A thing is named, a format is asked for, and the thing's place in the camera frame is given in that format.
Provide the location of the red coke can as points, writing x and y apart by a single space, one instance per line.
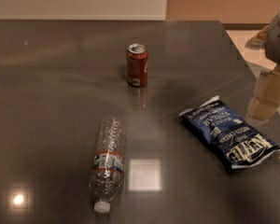
137 58

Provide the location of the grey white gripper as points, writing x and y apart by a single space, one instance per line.
279 36

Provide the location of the blue kettle chips bag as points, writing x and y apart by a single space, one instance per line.
238 144

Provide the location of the clear plastic water bottle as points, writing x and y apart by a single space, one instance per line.
107 172

